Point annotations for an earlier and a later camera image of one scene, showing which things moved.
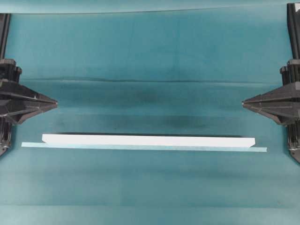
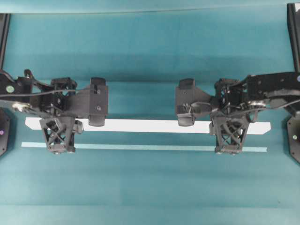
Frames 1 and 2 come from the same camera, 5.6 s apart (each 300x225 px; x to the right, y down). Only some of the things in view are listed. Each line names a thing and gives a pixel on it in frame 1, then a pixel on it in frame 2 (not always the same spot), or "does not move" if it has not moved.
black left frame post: (4, 23) does not move
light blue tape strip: (41, 145) does not move
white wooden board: (147, 140) to (148, 125)
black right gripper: (282, 104) to (187, 93)
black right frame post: (293, 19) does not move
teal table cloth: (175, 72) does not move
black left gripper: (18, 103) to (91, 103)
